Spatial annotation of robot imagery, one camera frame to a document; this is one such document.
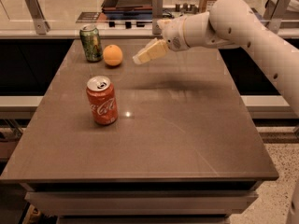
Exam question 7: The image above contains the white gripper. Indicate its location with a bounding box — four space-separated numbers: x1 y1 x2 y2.
133 16 190 64

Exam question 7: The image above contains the orange fruit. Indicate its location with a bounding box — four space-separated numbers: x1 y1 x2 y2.
103 45 123 66

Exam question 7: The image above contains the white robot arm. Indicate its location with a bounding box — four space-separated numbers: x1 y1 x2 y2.
133 0 299 115

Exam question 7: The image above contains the green soda can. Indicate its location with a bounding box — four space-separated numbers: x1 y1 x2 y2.
79 24 103 63

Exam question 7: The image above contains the red Coca-Cola can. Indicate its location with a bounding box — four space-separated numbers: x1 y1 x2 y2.
86 76 118 125

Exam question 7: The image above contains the white drawer front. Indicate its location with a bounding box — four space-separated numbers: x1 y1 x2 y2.
25 191 258 217

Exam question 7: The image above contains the middle metal railing post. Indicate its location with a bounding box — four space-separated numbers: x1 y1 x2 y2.
152 0 163 35

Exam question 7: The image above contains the metal railing post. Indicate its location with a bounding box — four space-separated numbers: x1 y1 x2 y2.
152 0 163 35
263 0 291 34
24 0 50 35

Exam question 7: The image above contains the left metal railing post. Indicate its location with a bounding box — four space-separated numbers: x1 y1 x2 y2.
24 0 50 35

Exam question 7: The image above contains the right metal railing post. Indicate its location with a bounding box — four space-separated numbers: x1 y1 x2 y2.
263 0 291 34

